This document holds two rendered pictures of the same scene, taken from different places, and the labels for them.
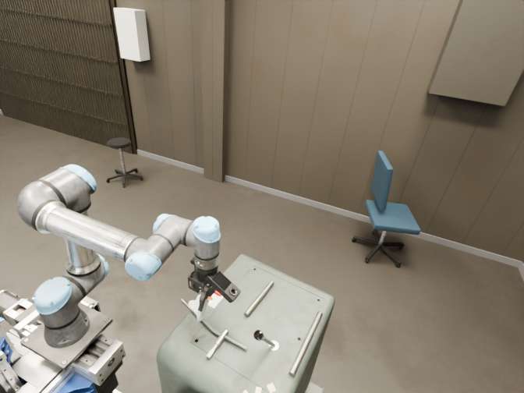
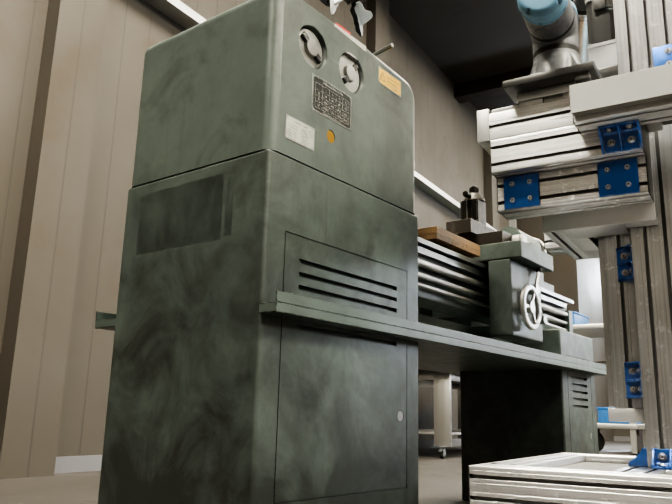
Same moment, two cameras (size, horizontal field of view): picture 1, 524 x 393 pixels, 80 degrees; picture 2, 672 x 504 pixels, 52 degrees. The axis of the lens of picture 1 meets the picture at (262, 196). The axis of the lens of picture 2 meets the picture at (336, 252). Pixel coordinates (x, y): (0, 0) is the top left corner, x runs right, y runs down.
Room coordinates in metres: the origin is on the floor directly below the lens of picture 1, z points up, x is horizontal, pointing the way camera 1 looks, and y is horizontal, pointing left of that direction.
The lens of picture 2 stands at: (2.40, 0.48, 0.33)
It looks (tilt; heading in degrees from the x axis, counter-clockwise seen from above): 13 degrees up; 192
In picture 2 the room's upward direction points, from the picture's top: 1 degrees clockwise
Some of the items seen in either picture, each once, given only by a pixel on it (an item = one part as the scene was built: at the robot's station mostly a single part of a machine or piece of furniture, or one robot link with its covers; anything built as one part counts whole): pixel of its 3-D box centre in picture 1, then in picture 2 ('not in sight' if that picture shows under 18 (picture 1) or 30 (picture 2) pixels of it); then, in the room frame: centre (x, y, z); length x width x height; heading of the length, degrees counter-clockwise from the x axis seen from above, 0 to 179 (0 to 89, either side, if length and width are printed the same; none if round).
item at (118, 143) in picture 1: (123, 160); not in sight; (3.68, 1.91, 0.28); 0.47 x 0.45 x 0.56; 73
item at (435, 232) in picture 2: not in sight; (412, 248); (0.12, 0.27, 0.89); 0.36 x 0.30 x 0.04; 64
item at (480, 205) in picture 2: not in sight; (472, 215); (-0.13, 0.47, 1.07); 0.07 x 0.07 x 0.10; 64
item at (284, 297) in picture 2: not in sight; (421, 348); (0.06, 0.29, 0.55); 2.10 x 0.60 x 0.02; 154
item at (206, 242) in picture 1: (205, 237); not in sight; (0.68, 0.15, 1.71); 0.09 x 0.08 x 0.11; 75
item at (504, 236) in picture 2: not in sight; (459, 249); (-0.16, 0.42, 0.95); 0.43 x 0.18 x 0.04; 64
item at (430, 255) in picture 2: not in sight; (421, 284); (0.06, 0.29, 0.77); 2.10 x 0.34 x 0.18; 154
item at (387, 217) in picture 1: (391, 211); not in sight; (2.70, -1.35, 0.53); 0.62 x 0.59 x 1.06; 68
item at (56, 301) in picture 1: (58, 299); (554, 29); (0.70, 0.69, 1.33); 0.13 x 0.12 x 0.14; 165
